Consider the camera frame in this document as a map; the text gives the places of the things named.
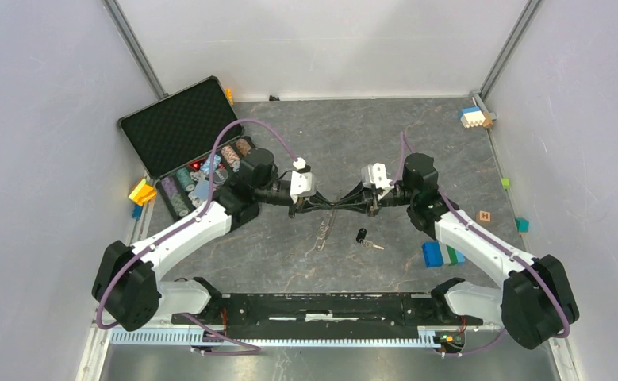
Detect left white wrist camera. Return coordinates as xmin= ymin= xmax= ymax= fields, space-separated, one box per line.
xmin=290 ymin=157 xmax=317 ymax=204

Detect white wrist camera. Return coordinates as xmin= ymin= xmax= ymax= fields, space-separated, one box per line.
xmin=290 ymin=157 xmax=317 ymax=204
xmin=360 ymin=163 xmax=393 ymax=191

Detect keys with black tag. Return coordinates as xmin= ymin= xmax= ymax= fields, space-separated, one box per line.
xmin=355 ymin=228 xmax=385 ymax=250

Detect wooden letter H cube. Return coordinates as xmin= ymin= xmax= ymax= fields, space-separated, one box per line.
xmin=477 ymin=210 xmax=492 ymax=225

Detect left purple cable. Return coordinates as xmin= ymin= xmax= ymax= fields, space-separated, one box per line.
xmin=96 ymin=117 xmax=301 ymax=356

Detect purple cable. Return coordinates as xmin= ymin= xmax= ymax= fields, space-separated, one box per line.
xmin=96 ymin=117 xmax=301 ymax=356
xmin=397 ymin=131 xmax=573 ymax=359

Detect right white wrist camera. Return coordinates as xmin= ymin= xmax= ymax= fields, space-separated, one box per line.
xmin=360 ymin=163 xmax=393 ymax=191

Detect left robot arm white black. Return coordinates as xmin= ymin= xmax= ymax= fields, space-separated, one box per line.
xmin=92 ymin=148 xmax=334 ymax=332

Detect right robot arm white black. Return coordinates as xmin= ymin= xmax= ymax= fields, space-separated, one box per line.
xmin=334 ymin=153 xmax=580 ymax=349

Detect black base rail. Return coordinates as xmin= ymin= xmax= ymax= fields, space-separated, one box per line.
xmin=196 ymin=292 xmax=483 ymax=340

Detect orange yellow block behind case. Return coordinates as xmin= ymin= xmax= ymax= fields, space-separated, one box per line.
xmin=225 ymin=88 xmax=234 ymax=105

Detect teal cube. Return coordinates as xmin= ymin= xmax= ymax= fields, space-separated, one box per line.
xmin=515 ymin=217 xmax=529 ymax=233

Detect black poker chip case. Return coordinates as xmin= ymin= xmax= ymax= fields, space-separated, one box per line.
xmin=117 ymin=76 xmax=259 ymax=227

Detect small blue block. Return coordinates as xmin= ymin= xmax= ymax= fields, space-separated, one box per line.
xmin=132 ymin=205 xmax=143 ymax=220

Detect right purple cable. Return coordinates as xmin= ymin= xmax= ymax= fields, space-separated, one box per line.
xmin=397 ymin=131 xmax=573 ymax=359

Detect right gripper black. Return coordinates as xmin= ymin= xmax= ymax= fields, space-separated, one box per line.
xmin=332 ymin=179 xmax=416 ymax=218

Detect blue white tan block stack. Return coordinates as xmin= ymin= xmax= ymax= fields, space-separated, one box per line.
xmin=459 ymin=106 xmax=493 ymax=128

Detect blue green white block stack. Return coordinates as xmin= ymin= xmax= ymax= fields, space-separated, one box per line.
xmin=421 ymin=241 xmax=466 ymax=268

